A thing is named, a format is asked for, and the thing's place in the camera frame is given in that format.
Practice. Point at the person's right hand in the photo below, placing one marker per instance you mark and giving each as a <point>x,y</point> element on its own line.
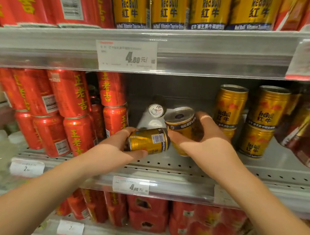
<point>214,151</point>

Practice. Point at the stack of red tea cans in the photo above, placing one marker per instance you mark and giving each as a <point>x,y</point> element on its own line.
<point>73,95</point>

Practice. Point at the person's left hand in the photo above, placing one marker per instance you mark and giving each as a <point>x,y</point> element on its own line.
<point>108,152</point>

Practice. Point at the person's left thumb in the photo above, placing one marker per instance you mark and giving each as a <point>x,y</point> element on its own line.
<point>136,155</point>

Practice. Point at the perforated grey metal shelf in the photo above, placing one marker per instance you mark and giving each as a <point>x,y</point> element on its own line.
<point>275,164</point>

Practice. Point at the row of red drink packs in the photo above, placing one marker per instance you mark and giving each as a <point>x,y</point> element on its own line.
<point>146,214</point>

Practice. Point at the person's right thumb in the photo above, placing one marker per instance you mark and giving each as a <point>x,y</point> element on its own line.
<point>180,140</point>

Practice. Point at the small white price tag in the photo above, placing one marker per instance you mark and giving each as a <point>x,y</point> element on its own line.
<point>27,168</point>
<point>70,228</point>
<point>130,185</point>

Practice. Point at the gold energy drink can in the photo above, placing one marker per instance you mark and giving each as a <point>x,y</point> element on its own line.
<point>170,7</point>
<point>253,11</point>
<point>181,123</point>
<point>129,5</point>
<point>228,133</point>
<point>268,108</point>
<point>147,141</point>
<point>230,106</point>
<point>254,142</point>
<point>210,10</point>

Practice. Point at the person's right forearm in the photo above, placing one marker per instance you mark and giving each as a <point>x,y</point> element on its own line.
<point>265,212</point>

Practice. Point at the person's left forearm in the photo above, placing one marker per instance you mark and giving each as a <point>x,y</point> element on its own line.
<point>29,191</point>

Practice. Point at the shrink-wrapped can multipack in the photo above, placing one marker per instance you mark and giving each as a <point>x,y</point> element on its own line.
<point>308,129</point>

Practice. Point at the large white price tag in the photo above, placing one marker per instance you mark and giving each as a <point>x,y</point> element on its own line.
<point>126,56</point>

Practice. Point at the can with silver lid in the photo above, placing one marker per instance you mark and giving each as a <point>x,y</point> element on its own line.
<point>156,110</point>

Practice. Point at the red and white drink pack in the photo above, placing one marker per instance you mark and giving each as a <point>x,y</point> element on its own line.
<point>307,13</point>

